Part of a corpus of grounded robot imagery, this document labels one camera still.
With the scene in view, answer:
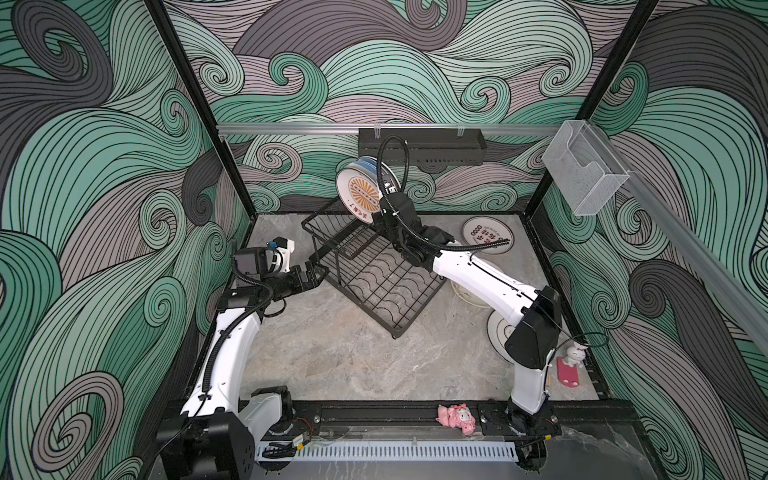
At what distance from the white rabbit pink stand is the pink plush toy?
29 cm

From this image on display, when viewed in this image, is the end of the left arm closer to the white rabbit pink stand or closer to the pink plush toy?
the pink plush toy

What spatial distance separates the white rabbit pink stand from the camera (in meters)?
0.79

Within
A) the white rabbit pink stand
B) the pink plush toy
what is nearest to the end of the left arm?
the pink plush toy

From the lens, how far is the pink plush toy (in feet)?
2.32
